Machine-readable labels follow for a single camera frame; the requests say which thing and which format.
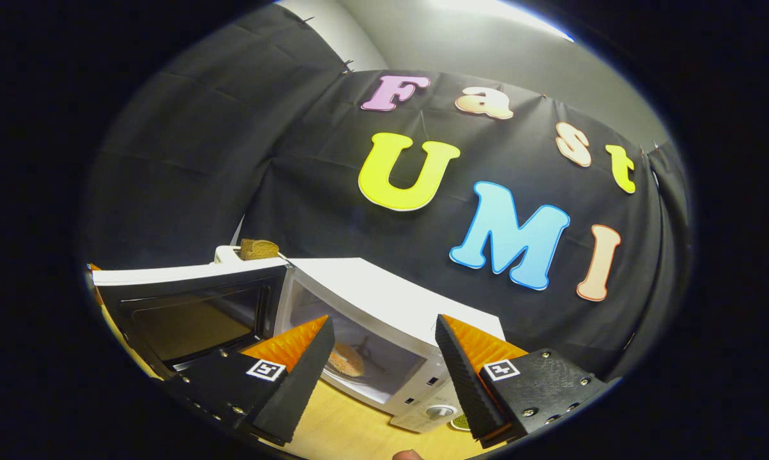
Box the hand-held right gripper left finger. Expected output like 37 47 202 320
165 314 336 447

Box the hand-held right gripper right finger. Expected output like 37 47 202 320
436 313 609 450

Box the orange sugared doughnut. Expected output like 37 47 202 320
326 342 366 378

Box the white microwave oven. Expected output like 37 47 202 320
91 257 506 434

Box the brown bread slice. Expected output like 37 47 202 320
240 238 280 261

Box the white toaster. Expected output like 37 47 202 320
214 245 289 265

